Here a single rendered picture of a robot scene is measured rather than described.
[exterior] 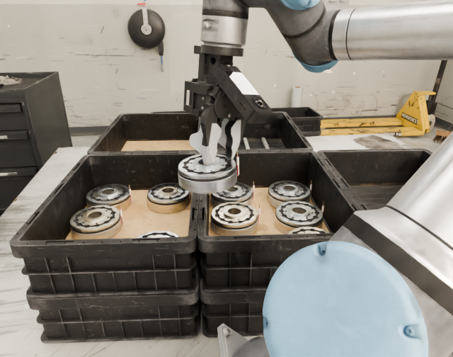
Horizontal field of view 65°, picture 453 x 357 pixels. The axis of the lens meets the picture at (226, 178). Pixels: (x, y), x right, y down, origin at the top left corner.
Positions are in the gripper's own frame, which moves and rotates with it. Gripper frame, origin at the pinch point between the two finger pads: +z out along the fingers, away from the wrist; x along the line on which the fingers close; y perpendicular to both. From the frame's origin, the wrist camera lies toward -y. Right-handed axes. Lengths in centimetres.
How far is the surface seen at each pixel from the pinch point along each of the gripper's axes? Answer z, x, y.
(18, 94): 15, -18, 162
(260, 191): 15.4, -26.1, 9.0
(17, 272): 35, 25, 40
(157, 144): 16, -29, 59
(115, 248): 11.3, 20.0, 2.6
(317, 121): 27, -182, 80
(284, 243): 8.6, 0.7, -16.0
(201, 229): 8.9, 8.1, -4.4
